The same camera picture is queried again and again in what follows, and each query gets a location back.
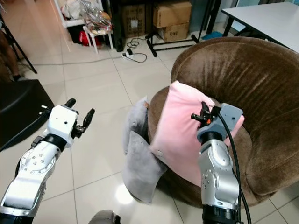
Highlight white stool with clothes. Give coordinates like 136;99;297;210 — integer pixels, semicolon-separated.
81;1;114;55

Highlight white power strip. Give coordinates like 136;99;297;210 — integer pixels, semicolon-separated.
121;46;148;64

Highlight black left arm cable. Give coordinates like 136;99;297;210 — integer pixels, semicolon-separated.
0;114;51;152

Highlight small brown cardboard box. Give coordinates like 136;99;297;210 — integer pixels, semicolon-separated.
161;22;190;42

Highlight white table black legs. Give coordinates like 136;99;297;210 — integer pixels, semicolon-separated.
221;1;299;53

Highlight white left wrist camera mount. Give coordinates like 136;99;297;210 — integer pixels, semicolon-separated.
49;105;79;142

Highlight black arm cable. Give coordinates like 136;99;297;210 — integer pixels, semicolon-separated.
216;113;253;224
0;114;51;152

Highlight large grey pillow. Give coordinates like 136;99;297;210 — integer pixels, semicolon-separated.
121;130;165;205

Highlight black metal rack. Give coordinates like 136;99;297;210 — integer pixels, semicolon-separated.
109;0;223;58

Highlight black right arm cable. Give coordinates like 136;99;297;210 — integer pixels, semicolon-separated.
216;113;253;224

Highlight dark cardboard box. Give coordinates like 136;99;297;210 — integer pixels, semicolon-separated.
121;5;146;38

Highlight large brown cardboard box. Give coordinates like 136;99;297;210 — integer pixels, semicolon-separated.
153;1;192;28

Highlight brown velvet round sofa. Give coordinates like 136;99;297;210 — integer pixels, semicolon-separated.
147;36;299;209

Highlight grey robot foot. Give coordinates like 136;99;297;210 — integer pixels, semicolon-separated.
88;210;121;224

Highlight person's bare leg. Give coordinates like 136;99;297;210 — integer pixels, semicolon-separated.
0;29;25;83

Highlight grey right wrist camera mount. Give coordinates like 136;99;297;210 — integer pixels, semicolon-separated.
196;104;244;141

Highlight black round platform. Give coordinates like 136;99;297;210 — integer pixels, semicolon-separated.
0;79;55;151

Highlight small grey pillow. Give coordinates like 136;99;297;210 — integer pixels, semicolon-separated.
125;96;150;155

